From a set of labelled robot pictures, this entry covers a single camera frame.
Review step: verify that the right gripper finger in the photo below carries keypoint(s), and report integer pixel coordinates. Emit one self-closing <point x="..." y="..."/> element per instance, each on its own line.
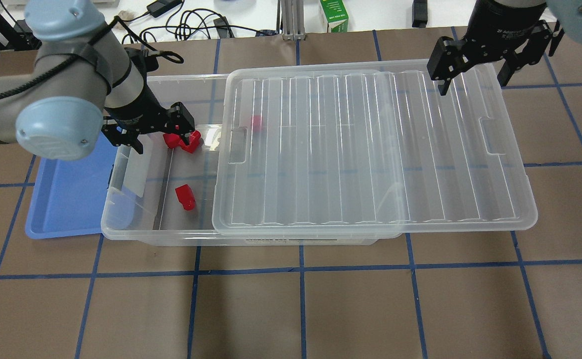
<point x="540" y="39"/>
<point x="443" y="63"/>

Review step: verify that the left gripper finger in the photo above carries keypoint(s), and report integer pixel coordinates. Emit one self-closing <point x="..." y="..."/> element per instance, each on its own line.
<point x="121" y="137"/>
<point x="180" y="122"/>

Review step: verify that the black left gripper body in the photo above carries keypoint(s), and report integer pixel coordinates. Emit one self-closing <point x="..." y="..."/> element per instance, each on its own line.
<point x="137" y="116"/>

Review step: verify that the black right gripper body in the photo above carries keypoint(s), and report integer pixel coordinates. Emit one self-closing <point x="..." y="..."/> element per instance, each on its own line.
<point x="500" y="30"/>

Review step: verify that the red block carried to tray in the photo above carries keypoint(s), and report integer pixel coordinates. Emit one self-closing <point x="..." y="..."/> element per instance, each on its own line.
<point x="186" y="197"/>

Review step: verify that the clear plastic box lid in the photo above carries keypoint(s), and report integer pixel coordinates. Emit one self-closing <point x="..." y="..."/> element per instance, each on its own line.
<point x="461" y="164"/>

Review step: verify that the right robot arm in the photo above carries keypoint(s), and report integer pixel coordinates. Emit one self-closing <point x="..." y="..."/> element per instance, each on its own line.
<point x="567" y="12"/>

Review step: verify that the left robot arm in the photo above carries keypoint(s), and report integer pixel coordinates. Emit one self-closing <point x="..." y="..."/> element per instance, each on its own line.
<point x="84" y="83"/>

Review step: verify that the red block in box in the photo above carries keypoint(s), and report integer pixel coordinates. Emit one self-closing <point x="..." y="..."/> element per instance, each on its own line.
<point x="172" y="141"/>
<point x="191" y="142"/>

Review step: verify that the clear plastic storage box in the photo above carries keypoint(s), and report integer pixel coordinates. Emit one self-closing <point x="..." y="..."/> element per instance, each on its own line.
<point x="171" y="174"/>

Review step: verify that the red block under lid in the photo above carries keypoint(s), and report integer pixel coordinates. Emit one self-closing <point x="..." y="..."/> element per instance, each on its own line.
<point x="256" y="123"/>

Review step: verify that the blue plastic tray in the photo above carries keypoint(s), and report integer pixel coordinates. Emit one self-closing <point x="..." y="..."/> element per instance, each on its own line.
<point x="69" y="196"/>

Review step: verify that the black power adapter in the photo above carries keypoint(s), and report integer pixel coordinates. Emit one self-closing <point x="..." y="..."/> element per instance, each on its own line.
<point x="157" y="8"/>

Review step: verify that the green white carton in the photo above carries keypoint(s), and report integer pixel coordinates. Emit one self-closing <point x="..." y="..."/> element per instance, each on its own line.
<point x="334" y="16"/>

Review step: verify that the aluminium frame post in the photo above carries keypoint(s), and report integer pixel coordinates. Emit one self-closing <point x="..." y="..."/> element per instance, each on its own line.
<point x="291" y="23"/>

